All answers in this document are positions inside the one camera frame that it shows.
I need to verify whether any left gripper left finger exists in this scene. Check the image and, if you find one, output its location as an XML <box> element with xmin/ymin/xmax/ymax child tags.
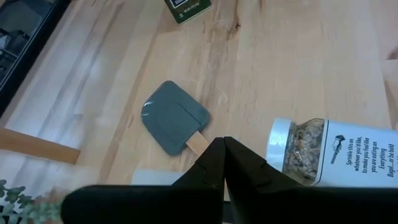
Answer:
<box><xmin>60</xmin><ymin>136</ymin><xmax>225</xmax><ymax>224</ymax></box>

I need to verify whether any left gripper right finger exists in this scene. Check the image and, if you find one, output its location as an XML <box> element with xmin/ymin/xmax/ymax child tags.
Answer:
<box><xmin>223</xmin><ymin>136</ymin><xmax>398</xmax><ymax>224</ymax></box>

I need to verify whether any white-lidded bagel seasoning jar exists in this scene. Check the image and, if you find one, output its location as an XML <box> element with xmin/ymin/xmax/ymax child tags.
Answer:
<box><xmin>266</xmin><ymin>117</ymin><xmax>398</xmax><ymax>187</ymax></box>

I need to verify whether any green black pepper tin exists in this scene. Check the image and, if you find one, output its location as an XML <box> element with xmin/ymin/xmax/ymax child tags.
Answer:
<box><xmin>164</xmin><ymin>0</ymin><xmax>212</xmax><ymax>25</ymax></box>

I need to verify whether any slatted wooden shelf rack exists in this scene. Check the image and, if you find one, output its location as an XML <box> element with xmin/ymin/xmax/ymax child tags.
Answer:
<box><xmin>0</xmin><ymin>127</ymin><xmax>81</xmax><ymax>165</ymax></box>

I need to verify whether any potted green succulent plant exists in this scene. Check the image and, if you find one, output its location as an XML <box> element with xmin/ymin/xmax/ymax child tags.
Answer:
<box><xmin>0</xmin><ymin>179</ymin><xmax>63</xmax><ymax>224</ymax></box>

